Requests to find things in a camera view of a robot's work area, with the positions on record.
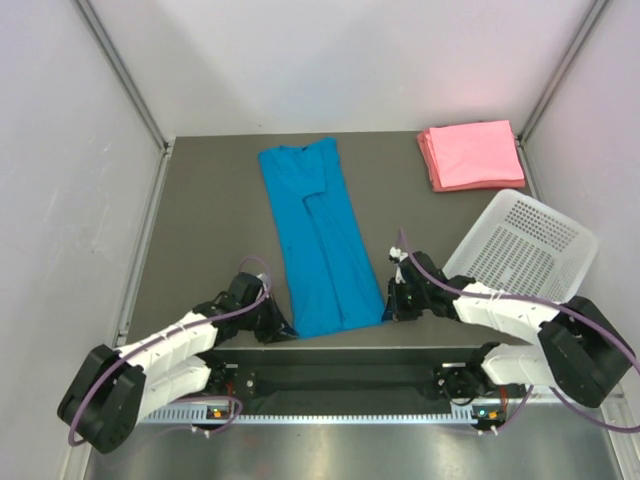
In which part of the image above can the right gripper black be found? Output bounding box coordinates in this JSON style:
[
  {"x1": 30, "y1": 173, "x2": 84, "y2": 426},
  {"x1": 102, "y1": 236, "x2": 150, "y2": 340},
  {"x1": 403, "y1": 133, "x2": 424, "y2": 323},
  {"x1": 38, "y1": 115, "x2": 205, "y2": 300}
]
[{"x1": 383, "y1": 276, "x2": 430, "y2": 322}]

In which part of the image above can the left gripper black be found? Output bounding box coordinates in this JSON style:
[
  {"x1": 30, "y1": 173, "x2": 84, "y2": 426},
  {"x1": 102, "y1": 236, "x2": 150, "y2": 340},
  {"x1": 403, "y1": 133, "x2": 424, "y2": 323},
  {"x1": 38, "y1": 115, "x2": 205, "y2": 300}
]
[{"x1": 239, "y1": 293, "x2": 297, "y2": 344}]

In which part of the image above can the blue t shirt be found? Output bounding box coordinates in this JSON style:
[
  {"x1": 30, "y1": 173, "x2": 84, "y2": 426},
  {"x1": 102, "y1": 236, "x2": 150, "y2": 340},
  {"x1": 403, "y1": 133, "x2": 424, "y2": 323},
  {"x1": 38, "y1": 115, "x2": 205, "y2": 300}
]
[{"x1": 258, "y1": 138, "x2": 384, "y2": 338}]

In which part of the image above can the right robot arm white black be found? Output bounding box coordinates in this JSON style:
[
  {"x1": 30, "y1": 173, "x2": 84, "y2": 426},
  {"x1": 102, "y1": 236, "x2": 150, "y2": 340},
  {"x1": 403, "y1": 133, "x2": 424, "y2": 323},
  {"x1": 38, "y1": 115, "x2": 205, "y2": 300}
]
[{"x1": 383, "y1": 247, "x2": 635, "y2": 408}]

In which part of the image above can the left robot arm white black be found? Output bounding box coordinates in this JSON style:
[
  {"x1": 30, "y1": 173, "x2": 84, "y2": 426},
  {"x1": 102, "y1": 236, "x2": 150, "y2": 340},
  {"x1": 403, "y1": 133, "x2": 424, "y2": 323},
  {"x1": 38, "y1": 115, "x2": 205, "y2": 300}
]
[{"x1": 57, "y1": 272, "x2": 298, "y2": 454}]

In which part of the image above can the folded pink t shirt stack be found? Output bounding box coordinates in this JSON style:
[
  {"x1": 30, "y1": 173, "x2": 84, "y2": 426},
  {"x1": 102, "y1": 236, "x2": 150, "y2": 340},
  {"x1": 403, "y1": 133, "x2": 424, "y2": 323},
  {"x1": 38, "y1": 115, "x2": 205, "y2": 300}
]
[{"x1": 417, "y1": 120, "x2": 526, "y2": 193}]

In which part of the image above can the white perforated plastic basket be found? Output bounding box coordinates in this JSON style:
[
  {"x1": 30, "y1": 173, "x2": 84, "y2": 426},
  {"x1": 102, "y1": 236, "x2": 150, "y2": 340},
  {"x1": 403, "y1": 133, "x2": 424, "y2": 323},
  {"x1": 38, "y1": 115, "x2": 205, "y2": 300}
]
[{"x1": 443, "y1": 189, "x2": 599, "y2": 303}]

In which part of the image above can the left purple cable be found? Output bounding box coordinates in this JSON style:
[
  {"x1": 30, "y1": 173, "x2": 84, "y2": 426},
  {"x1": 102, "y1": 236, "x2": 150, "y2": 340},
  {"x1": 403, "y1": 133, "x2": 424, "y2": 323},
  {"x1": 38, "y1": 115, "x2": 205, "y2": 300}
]
[{"x1": 67, "y1": 254, "x2": 274, "y2": 447}]

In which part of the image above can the purple cable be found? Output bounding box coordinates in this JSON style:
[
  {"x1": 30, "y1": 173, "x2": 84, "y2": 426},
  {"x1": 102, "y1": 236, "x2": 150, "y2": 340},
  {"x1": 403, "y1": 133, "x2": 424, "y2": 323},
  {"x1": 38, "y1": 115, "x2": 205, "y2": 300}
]
[
  {"x1": 397, "y1": 228, "x2": 640, "y2": 434},
  {"x1": 67, "y1": 254, "x2": 274, "y2": 447}
]

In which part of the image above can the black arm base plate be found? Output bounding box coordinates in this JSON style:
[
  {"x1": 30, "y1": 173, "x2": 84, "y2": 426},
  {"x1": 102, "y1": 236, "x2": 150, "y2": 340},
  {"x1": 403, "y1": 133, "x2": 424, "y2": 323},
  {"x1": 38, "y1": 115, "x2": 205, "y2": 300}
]
[{"x1": 200, "y1": 347, "x2": 525, "y2": 415}]

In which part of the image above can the aluminium frame rail front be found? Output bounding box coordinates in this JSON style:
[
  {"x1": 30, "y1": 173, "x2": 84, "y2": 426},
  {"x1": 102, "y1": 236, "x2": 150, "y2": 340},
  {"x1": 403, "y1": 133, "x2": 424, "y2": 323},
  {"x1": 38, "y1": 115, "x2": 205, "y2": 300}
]
[{"x1": 74, "y1": 362, "x2": 626, "y2": 416}]

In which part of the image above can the slotted grey cable duct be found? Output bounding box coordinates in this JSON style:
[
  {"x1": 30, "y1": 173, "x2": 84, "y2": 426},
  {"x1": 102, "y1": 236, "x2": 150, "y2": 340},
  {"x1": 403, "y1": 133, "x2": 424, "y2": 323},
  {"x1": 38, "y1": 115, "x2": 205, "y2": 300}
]
[{"x1": 140, "y1": 402, "x2": 503, "y2": 426}]

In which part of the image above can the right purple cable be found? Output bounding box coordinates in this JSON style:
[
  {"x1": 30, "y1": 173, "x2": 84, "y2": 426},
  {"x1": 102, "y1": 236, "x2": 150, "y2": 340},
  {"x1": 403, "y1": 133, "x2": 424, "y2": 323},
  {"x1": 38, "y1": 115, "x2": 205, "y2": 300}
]
[{"x1": 397, "y1": 228, "x2": 640, "y2": 434}]

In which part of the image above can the right aluminium corner post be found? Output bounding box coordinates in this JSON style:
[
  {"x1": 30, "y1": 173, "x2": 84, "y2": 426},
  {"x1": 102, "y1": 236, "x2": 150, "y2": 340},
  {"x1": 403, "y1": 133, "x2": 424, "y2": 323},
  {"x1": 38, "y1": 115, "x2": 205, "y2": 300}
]
[{"x1": 516, "y1": 0, "x2": 613, "y2": 146}]

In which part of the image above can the aluminium corner post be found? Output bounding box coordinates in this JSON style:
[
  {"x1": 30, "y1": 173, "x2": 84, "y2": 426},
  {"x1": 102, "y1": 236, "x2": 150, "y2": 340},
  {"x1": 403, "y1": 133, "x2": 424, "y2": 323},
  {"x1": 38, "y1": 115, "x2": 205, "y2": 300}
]
[
  {"x1": 71, "y1": 0, "x2": 169, "y2": 152},
  {"x1": 516, "y1": 0, "x2": 613, "y2": 146}
]

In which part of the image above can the left aluminium corner post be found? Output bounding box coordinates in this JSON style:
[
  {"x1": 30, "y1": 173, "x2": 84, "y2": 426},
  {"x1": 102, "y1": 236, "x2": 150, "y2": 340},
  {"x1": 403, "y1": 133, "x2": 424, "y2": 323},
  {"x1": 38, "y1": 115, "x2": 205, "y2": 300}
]
[{"x1": 71, "y1": 0, "x2": 169, "y2": 152}]

